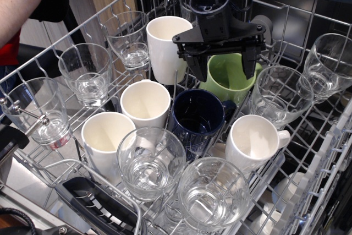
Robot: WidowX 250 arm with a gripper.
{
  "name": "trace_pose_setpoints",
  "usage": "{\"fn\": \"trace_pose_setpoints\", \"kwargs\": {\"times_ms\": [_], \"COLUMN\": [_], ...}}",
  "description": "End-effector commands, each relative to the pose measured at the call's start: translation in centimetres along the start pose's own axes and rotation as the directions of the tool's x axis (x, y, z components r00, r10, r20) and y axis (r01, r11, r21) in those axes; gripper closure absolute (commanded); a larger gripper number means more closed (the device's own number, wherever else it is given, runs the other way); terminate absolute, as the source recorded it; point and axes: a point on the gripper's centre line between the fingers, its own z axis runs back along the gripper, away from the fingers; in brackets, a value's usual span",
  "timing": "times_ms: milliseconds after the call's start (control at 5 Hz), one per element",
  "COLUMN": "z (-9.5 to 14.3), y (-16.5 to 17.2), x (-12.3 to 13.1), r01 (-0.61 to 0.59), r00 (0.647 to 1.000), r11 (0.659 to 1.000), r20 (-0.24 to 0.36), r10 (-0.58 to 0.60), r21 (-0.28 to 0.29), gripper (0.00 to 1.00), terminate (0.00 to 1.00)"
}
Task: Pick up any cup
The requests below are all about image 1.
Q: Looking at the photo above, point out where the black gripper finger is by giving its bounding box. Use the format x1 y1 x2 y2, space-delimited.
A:
185 53 208 81
241 44 262 79

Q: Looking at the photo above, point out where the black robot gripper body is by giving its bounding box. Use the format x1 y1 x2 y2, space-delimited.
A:
173 0 265 61

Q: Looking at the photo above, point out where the tall white mug back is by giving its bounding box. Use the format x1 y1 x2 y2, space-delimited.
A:
146 16 193 85

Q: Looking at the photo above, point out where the green ceramic mug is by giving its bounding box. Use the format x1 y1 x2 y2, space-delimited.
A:
199 53 262 105

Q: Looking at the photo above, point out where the clear glass behind gripper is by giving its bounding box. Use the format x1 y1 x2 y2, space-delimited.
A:
179 0 197 27

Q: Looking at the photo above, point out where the clear glass right middle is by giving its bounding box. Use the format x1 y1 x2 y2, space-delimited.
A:
250 65 314 130

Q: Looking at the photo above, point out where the dark blue mug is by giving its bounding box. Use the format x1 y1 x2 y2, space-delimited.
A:
167 89 237 161

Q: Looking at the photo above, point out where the white mug middle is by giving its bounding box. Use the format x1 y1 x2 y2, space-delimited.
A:
120 79 171 128

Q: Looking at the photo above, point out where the clear glass back left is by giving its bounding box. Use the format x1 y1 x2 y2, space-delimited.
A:
102 11 150 71

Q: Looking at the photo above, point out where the clear glass far right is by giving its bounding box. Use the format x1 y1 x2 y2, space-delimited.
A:
303 33 351 104

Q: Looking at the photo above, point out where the clear glass front centre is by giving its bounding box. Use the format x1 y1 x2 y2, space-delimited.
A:
117 127 186 202

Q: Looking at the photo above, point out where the white mug front left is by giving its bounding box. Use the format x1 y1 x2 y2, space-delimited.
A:
81 112 136 185

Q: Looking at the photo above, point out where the clear glass front right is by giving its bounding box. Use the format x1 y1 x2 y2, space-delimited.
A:
178 157 250 232

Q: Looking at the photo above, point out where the clear glass far left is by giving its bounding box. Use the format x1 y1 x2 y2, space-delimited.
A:
2 77 72 150

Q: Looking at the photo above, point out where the white dishes lower rack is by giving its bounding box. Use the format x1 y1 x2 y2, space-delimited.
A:
247 172 305 234

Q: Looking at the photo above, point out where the black clamp with metal screw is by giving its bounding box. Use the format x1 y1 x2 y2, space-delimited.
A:
1 105 50 166

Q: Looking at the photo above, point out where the grey wire dishwasher rack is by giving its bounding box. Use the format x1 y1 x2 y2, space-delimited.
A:
1 0 351 234

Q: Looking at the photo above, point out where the white mug with handle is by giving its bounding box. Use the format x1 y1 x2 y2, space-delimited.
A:
225 114 291 178

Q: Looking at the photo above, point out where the black cable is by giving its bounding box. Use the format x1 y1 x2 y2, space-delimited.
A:
0 207 38 235

